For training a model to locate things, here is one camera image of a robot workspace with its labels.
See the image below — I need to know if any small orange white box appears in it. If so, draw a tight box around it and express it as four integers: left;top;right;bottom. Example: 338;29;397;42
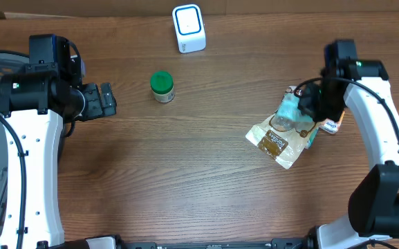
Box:
319;111;345;135

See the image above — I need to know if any teal snack packet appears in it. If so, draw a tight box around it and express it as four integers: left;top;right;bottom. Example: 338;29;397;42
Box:
272;93;319;149

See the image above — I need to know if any beige brown snack pouch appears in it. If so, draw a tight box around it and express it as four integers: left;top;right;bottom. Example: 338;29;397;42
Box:
245;86;308;169

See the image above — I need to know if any green capped bottle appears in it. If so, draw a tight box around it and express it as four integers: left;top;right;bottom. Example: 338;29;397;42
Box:
150;71;175;103

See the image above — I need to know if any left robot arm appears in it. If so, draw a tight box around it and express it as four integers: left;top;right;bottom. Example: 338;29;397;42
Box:
0;35;121;248

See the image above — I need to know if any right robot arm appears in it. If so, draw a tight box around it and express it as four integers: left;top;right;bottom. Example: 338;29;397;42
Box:
294;39;399;248

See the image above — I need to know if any white barcode scanner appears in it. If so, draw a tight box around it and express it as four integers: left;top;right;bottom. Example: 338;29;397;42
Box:
172;4;207;53

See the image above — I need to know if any cardboard strip at table edge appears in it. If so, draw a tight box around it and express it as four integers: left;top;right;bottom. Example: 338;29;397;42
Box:
0;0;399;19

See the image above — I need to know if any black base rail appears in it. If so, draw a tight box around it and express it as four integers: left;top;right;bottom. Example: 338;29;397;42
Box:
52;235;319;249

